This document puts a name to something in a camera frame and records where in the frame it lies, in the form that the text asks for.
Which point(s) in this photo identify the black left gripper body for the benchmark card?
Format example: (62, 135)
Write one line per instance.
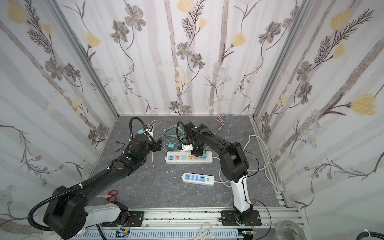
(157, 145)

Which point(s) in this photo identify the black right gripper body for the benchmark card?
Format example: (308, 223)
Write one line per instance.
(197, 148)

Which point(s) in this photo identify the teal charger with cable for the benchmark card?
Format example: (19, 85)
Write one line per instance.
(205, 154)
(171, 142)

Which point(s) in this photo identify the white multicolour power strip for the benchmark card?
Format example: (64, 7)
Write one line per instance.
(187, 158)

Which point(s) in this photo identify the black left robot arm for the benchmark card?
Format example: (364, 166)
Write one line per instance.
(65, 211)

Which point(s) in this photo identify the white blue power strip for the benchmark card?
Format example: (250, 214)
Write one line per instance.
(198, 179)

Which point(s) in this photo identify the clear tape roll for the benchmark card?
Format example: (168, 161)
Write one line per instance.
(288, 230)

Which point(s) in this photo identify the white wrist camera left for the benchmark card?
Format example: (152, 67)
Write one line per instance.
(150, 130)

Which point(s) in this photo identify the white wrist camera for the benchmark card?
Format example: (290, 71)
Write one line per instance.
(150, 130)
(187, 148)

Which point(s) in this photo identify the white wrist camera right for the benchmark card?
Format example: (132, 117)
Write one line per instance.
(187, 148)

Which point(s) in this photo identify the red handled scissors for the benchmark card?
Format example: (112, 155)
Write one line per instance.
(111, 196)

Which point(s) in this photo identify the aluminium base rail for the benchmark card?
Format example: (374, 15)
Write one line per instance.
(184, 224)

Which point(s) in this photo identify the white scissors handles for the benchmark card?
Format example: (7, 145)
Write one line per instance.
(205, 232)

